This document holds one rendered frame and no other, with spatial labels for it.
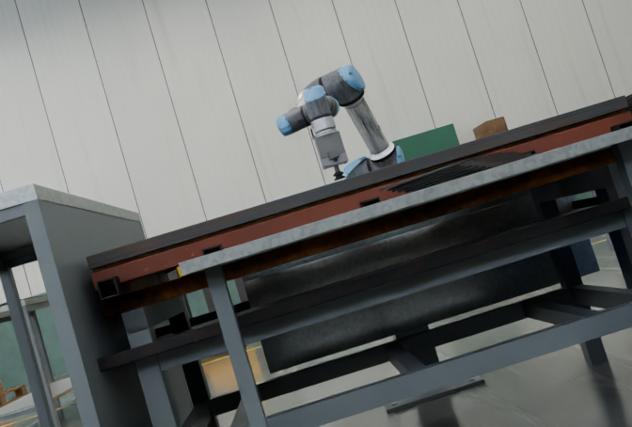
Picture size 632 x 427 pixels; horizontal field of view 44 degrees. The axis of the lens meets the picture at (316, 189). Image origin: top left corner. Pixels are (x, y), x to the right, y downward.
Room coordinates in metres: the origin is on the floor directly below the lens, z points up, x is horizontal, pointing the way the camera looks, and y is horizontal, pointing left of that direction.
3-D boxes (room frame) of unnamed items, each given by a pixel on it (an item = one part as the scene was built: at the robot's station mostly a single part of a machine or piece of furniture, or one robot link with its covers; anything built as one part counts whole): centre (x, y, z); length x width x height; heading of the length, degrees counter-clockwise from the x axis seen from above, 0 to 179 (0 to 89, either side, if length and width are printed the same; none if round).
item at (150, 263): (2.17, -0.13, 0.79); 1.56 x 0.09 x 0.06; 93
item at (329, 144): (2.54, -0.08, 0.99); 0.10 x 0.09 x 0.16; 4
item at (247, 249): (1.94, -0.24, 0.74); 1.20 x 0.26 x 0.03; 93
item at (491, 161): (1.95, -0.39, 0.77); 0.45 x 0.20 x 0.04; 93
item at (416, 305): (2.94, -0.29, 0.48); 1.30 x 0.04 x 0.35; 93
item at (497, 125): (2.30, -0.55, 0.87); 0.12 x 0.06 x 0.05; 8
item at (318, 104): (2.55, -0.09, 1.15); 0.09 x 0.08 x 0.11; 162
